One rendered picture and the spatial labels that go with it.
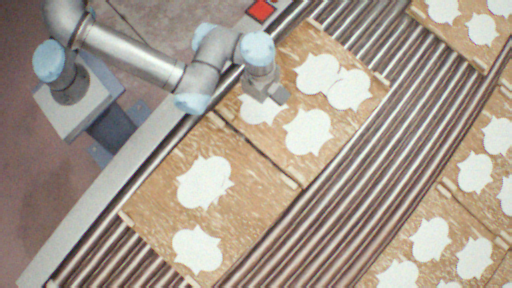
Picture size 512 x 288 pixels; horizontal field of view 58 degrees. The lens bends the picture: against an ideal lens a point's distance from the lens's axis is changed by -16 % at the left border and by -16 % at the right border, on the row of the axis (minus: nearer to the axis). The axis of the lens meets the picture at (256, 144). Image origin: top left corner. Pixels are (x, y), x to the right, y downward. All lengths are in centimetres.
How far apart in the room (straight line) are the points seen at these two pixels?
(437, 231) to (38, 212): 195
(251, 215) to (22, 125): 170
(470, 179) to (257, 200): 65
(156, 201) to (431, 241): 81
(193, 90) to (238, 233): 48
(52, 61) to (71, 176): 121
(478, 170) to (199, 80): 89
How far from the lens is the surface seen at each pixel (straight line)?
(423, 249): 155
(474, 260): 160
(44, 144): 279
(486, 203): 164
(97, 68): 181
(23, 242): 277
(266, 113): 156
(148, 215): 155
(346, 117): 158
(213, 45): 123
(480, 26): 184
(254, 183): 152
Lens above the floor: 243
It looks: 75 degrees down
